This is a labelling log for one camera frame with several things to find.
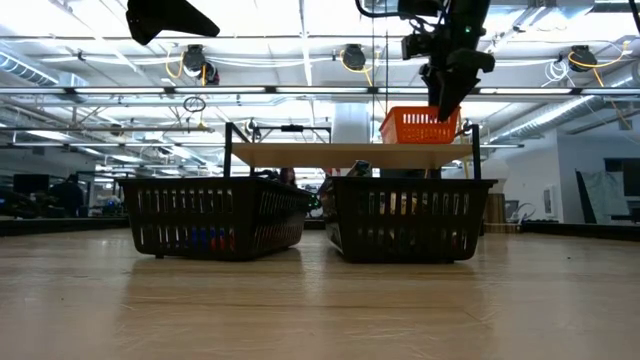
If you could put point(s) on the grey draped cover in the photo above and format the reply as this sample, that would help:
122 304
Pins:
605 195

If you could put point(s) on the long ceiling light rail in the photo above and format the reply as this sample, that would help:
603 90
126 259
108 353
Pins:
225 90

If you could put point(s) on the wooden shelf riser black legs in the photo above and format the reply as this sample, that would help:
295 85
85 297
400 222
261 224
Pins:
350 155

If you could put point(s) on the black slotted plastic basket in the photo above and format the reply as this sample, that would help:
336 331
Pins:
405 187
210 187

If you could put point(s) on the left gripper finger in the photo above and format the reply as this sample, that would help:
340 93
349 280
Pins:
165 17

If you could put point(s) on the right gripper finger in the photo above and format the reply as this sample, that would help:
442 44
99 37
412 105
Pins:
432 82
452 97

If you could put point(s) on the silver ventilation duct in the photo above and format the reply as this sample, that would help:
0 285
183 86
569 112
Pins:
550 115
25 67

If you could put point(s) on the orange slotted plastic basket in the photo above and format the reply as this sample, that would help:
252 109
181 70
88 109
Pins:
417 127

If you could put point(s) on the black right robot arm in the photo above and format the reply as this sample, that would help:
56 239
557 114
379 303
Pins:
467 20

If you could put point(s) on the black computer monitor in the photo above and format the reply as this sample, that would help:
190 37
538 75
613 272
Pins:
31 182
632 177

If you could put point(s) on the dark background table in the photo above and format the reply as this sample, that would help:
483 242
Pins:
65 226

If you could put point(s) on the person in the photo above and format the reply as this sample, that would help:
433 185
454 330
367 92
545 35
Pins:
287 176
67 195

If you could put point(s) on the white globe lamp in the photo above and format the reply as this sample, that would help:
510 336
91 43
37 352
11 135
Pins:
496 200

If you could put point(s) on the black aluminium table frame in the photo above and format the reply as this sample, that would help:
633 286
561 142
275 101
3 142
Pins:
580 229

